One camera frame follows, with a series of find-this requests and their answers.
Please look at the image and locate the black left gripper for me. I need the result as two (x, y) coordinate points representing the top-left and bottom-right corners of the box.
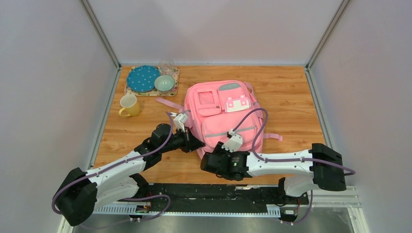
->
(160, 127), (205, 154)

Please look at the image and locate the pink backpack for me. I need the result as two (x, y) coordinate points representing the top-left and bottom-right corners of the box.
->
(156, 80), (283, 158)

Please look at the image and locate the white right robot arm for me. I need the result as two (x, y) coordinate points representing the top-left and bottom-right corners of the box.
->
(200, 143), (346, 203)

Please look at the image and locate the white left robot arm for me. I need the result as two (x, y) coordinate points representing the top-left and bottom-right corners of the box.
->
(52, 124), (205, 226)

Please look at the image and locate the floral tray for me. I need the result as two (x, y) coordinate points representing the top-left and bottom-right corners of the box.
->
(124, 66), (180, 97)

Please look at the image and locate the light green bowl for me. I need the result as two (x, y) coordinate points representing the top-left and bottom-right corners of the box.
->
(154, 75), (175, 92)

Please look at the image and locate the yellow mug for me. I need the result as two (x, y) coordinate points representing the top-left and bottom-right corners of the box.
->
(119, 94), (140, 117)

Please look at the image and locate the clear drinking glass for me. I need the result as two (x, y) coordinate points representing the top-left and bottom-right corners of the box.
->
(159, 59), (174, 76)

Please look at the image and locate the blue dotted plate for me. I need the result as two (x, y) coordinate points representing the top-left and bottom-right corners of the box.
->
(126, 65), (160, 93)

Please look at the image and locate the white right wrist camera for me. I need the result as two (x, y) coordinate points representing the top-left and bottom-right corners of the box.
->
(221, 129), (243, 152)

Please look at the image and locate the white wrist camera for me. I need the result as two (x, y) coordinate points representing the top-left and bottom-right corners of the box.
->
(171, 112), (189, 133)
(221, 129), (243, 152)

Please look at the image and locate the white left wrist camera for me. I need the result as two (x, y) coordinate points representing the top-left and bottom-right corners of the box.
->
(171, 112), (189, 133)

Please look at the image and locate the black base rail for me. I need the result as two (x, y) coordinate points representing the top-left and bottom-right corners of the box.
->
(133, 183), (309, 218)

